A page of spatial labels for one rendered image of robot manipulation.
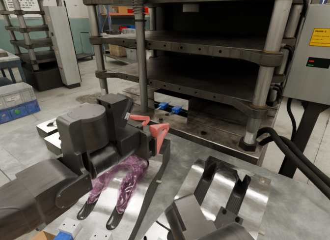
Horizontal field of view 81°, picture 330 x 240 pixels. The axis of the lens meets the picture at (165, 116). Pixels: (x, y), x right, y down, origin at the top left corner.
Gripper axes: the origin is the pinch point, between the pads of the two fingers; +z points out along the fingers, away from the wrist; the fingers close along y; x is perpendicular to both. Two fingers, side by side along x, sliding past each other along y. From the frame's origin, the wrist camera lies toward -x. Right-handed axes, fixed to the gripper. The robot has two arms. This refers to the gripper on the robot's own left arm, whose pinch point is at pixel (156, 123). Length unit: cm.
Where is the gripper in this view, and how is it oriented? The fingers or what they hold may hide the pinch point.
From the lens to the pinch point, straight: 47.9
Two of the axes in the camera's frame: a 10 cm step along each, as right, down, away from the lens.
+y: -8.0, -2.8, 5.3
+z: 6.0, -3.5, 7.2
